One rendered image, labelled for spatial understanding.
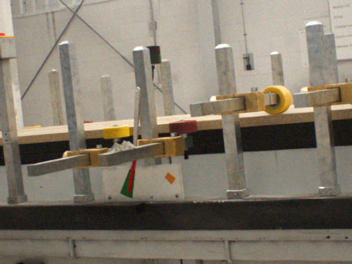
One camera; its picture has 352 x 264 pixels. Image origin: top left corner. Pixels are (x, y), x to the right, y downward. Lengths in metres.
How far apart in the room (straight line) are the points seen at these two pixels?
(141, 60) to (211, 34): 7.67
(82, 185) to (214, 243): 0.44
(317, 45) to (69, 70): 0.75
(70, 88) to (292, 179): 0.69
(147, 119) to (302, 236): 0.52
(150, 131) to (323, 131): 0.49
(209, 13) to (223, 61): 7.80
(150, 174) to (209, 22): 7.73
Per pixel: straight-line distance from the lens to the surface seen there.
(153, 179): 2.06
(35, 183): 2.60
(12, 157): 2.36
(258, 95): 1.91
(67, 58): 2.20
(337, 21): 9.29
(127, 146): 1.86
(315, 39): 1.85
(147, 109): 2.05
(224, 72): 1.94
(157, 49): 2.09
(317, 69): 1.84
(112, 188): 2.14
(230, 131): 1.94
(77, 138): 2.19
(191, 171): 2.25
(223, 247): 2.03
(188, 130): 2.12
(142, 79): 2.05
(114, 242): 2.21
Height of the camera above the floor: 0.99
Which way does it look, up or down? 3 degrees down
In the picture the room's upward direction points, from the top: 6 degrees counter-clockwise
